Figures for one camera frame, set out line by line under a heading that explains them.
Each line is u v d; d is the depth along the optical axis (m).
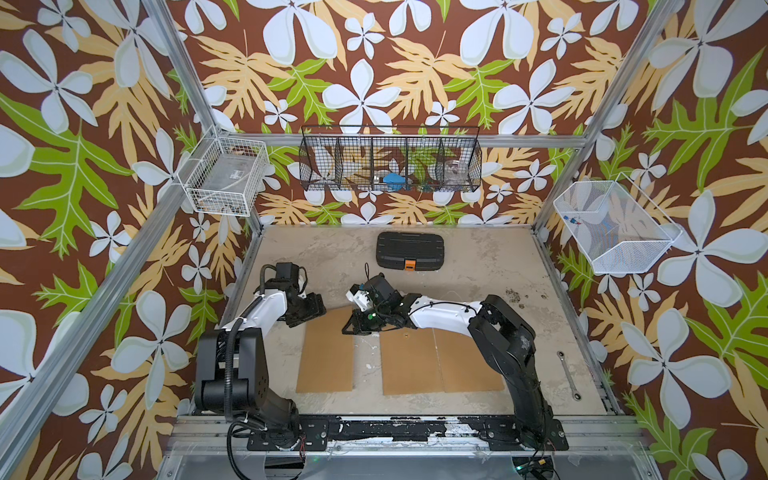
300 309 0.77
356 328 0.77
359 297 0.84
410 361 0.86
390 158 0.98
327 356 0.88
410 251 1.02
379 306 0.75
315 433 0.74
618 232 0.81
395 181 0.94
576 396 0.80
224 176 0.86
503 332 0.56
